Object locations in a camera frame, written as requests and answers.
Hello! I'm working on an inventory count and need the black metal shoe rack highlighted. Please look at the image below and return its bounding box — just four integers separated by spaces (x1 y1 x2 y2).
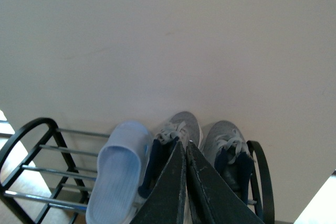
1 118 275 223

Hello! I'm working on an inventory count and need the grey sneaker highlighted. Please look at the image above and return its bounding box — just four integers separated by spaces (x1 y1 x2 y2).
136 111 203 224
203 120 254 204

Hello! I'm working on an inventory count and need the light blue slide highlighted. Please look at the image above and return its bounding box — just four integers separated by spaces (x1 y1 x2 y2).
86 120 153 223

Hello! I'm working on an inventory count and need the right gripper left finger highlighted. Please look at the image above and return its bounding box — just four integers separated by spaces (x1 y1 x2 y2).
131 142 186 223

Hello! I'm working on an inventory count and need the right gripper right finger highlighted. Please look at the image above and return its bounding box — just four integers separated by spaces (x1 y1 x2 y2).
186 141 262 223

